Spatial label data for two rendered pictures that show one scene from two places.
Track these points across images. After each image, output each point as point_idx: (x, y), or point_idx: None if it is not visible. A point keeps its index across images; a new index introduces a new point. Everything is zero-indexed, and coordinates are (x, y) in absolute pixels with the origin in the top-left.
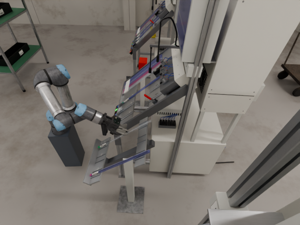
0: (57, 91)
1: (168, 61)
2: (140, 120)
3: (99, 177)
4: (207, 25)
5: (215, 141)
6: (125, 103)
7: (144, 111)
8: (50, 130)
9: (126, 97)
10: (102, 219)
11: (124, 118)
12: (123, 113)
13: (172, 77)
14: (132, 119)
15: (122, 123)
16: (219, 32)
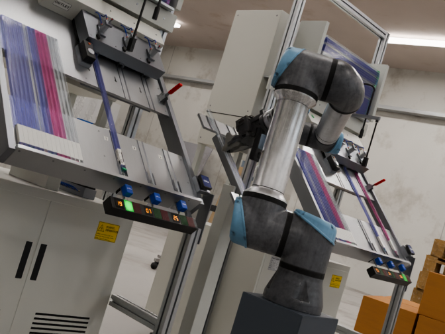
0: (301, 134)
1: (97, 24)
2: (204, 125)
3: (289, 211)
4: None
5: None
6: (128, 164)
7: (176, 120)
8: (323, 317)
9: (102, 160)
10: None
11: (172, 174)
12: (157, 175)
13: (145, 44)
14: (186, 151)
15: (185, 181)
16: None
